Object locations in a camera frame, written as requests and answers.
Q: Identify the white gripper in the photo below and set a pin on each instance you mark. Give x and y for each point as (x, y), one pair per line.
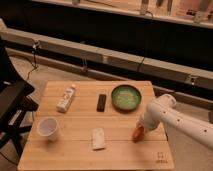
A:
(146, 123)

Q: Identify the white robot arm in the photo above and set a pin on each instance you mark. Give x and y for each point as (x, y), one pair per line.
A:
(162, 110)

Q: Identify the green bowl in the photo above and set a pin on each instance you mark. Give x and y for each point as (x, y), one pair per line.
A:
(126, 97)

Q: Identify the black rectangular device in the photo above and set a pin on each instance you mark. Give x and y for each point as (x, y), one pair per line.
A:
(101, 103)

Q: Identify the white plastic bottle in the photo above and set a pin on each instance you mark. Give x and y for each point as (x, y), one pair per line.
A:
(66, 99)

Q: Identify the white paper cup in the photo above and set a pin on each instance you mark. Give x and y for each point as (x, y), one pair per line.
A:
(48, 128)

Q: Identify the black office chair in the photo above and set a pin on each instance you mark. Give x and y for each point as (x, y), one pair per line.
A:
(14, 102)

